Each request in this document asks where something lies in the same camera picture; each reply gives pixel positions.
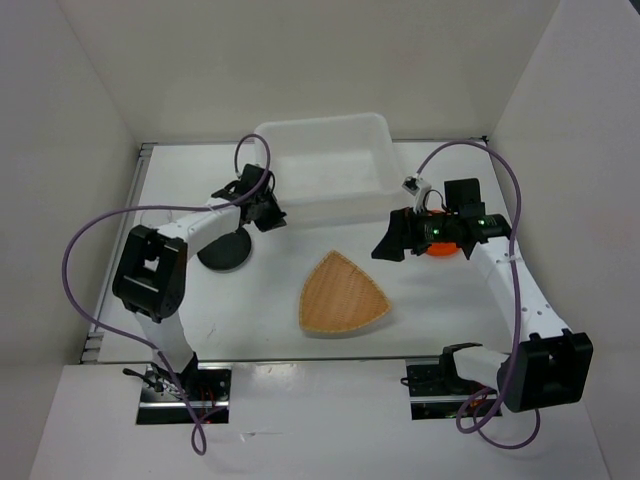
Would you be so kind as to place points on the clear plastic cup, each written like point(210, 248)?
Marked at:
point(155, 217)

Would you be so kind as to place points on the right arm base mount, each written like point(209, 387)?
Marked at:
point(431, 396)

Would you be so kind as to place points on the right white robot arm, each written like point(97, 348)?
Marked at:
point(549, 363)

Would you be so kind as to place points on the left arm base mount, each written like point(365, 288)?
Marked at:
point(161, 404)

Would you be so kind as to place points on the woven bamboo basket tray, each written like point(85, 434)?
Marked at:
point(338, 297)

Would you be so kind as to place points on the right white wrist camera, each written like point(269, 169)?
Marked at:
point(419, 189)

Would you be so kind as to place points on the orange plastic plate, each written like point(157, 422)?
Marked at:
point(442, 249)

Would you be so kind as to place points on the black round bowl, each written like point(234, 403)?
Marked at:
point(227, 253)

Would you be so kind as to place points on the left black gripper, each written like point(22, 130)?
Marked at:
point(276, 218)

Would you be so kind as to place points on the aluminium frame rail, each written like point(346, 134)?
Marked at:
point(95, 335)

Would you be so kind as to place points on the clear plastic bin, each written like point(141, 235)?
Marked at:
point(333, 170)

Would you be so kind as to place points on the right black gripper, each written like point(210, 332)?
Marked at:
point(403, 232)

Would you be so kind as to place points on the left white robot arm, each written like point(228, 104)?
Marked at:
point(151, 276)

